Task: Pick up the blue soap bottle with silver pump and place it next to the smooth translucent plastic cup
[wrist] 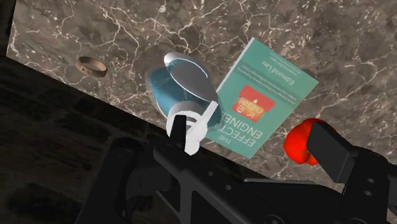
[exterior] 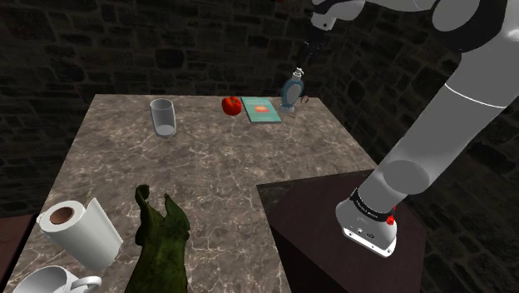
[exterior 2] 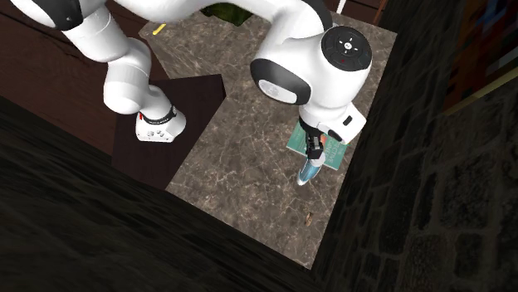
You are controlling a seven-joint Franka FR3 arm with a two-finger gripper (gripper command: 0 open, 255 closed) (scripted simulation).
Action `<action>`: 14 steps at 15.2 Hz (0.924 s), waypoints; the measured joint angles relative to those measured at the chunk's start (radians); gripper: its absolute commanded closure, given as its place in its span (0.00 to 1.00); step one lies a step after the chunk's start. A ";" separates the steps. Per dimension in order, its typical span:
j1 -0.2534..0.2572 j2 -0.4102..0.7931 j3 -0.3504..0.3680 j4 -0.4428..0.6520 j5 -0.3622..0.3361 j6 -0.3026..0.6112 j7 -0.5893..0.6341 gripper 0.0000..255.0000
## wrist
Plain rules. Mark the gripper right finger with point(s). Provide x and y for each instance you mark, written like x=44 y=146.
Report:
x=366 y=186

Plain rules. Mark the blue and white spray bottle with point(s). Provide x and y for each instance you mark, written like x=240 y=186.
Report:
x=167 y=91

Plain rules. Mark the red tomato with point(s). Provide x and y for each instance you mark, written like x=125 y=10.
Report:
x=296 y=142

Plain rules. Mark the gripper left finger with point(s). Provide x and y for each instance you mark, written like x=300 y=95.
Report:
x=139 y=186

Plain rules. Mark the teal book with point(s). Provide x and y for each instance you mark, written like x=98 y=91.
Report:
x=266 y=77

